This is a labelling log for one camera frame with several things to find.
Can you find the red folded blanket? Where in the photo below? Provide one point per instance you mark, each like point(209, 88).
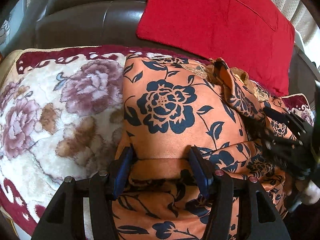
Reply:
point(252, 35)

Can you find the beige dotted curtain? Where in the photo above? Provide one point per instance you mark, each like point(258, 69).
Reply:
point(297, 13)

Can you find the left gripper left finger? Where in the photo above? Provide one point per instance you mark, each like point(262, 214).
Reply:
point(104, 188)

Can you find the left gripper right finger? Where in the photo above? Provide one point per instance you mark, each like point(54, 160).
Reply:
point(217, 187)

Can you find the dark leather sofa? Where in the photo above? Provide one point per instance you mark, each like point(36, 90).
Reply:
point(71, 23)

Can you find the floral plush seat cover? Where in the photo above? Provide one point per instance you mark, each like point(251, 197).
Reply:
point(62, 120)

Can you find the orange black floral garment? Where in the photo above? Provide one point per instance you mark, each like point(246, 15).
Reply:
point(170, 106)

